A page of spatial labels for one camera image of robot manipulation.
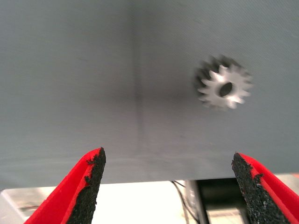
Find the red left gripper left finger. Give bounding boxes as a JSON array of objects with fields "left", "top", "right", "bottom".
[{"left": 24, "top": 147, "right": 107, "bottom": 224}]

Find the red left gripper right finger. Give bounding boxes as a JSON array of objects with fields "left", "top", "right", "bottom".
[{"left": 231, "top": 152, "right": 299, "bottom": 224}]

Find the small steel planetary gear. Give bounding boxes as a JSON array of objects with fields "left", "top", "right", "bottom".
[{"left": 194, "top": 54, "right": 255, "bottom": 112}]

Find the dark grey table cloth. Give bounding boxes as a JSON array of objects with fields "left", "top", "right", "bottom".
[{"left": 0, "top": 0, "right": 299, "bottom": 191}]

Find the thin dark hanging cable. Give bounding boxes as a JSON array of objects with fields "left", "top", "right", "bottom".
[{"left": 171, "top": 181, "right": 199, "bottom": 224}]

